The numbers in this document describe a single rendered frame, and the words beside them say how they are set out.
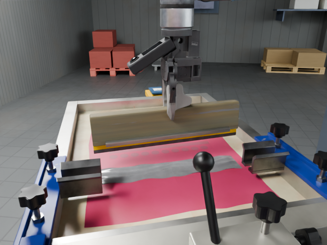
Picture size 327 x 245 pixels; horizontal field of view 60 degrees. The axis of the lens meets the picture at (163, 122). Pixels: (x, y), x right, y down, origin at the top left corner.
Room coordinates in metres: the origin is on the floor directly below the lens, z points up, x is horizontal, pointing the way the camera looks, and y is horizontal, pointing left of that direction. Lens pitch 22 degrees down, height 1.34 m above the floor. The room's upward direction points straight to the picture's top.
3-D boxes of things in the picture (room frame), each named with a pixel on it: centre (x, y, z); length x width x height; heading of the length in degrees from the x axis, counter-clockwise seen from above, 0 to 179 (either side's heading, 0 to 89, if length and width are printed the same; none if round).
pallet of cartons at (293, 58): (6.57, -2.95, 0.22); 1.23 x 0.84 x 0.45; 83
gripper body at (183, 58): (0.67, -0.04, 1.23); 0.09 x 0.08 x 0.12; 103
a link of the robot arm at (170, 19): (0.68, -0.03, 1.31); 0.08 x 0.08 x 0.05
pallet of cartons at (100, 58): (6.58, 1.11, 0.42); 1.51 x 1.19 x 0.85; 173
